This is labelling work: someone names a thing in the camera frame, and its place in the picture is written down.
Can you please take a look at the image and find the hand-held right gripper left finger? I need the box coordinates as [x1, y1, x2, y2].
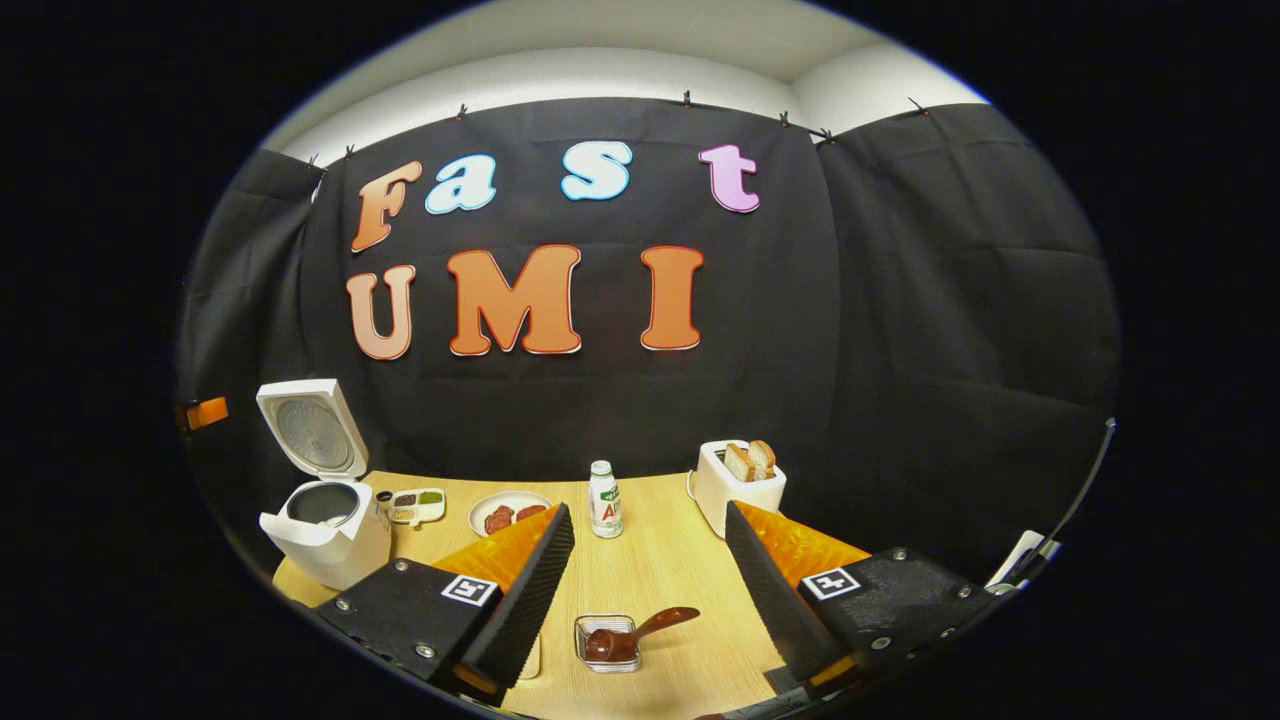
[312, 503, 577, 709]

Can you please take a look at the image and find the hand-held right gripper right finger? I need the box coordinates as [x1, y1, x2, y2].
[724, 500, 1006, 696]

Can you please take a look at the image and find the metal wire chopstick holder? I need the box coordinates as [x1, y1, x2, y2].
[574, 615, 643, 674]

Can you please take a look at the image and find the brown wooden spoon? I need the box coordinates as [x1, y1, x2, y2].
[585, 607, 701, 663]

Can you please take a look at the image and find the white rice cooker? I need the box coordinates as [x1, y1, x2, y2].
[255, 378, 393, 591]

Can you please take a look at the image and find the white round plate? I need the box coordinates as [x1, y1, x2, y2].
[468, 490, 554, 539]

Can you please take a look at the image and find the white toaster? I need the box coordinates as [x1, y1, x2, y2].
[687, 440, 788, 539]

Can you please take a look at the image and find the white drink bottle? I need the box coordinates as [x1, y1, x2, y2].
[588, 460, 624, 540]

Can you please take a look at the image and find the white divided bean tray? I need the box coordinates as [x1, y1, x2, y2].
[385, 488, 447, 527]

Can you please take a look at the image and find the white flat panel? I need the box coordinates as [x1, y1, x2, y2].
[985, 530, 1061, 593]

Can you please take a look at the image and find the black backdrop cloth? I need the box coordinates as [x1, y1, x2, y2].
[178, 95, 1121, 591]

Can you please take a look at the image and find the thin grey pole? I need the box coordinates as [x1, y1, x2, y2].
[1040, 418, 1116, 571]

